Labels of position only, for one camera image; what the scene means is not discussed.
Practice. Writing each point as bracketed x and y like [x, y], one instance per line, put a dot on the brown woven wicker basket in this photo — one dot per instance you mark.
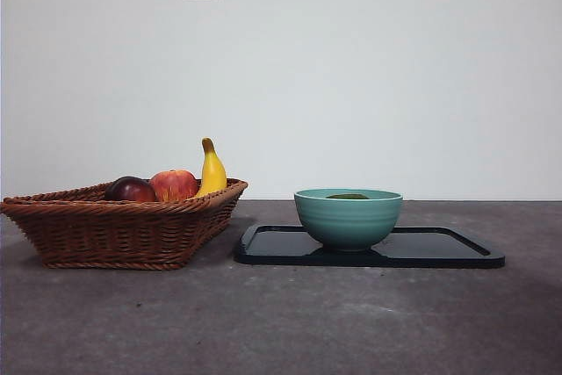
[110, 234]

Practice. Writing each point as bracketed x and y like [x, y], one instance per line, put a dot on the dark red apple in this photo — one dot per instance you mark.
[131, 190]

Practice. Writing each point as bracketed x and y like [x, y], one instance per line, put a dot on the black rectangular tray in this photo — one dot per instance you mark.
[439, 247]

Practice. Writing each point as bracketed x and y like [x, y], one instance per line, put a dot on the teal ribbed bowl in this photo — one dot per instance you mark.
[347, 225]

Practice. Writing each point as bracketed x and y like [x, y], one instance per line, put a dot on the green avocado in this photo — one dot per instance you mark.
[347, 196]

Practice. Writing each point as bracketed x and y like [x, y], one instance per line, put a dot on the yellow banana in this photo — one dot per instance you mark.
[213, 173]

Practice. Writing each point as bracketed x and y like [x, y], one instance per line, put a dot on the red yellow apple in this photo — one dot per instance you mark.
[175, 186]

